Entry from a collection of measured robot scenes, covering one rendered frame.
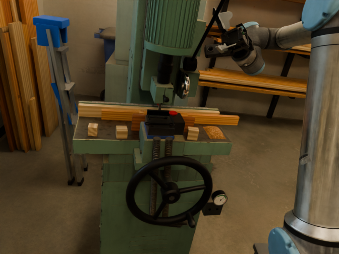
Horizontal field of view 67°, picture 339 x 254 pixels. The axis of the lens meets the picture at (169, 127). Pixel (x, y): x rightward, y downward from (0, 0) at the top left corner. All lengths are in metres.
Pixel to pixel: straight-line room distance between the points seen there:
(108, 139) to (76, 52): 2.67
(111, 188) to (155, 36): 0.59
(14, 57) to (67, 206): 1.16
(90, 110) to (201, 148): 0.46
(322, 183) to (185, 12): 0.62
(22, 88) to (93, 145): 1.45
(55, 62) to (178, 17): 0.99
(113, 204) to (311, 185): 0.74
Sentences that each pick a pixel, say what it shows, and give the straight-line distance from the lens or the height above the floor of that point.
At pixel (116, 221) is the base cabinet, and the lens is 1.19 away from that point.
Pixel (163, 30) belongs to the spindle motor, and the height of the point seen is 1.27.
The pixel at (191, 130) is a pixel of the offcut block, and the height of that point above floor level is 0.94.
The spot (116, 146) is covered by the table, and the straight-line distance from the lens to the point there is 0.95.
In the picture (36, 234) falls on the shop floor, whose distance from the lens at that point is 1.85.
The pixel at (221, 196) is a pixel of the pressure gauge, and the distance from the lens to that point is 1.12.
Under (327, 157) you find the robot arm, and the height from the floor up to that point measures 1.12.
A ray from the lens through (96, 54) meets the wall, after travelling 3.48.
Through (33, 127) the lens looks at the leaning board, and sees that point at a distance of 2.42.
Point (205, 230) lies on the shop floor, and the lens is 1.91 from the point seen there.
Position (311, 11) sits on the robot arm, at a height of 1.39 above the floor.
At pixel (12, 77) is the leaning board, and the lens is 2.26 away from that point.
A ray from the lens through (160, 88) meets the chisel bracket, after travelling 0.98.
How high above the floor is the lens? 1.38
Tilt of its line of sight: 27 degrees down
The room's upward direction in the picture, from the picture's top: 9 degrees clockwise
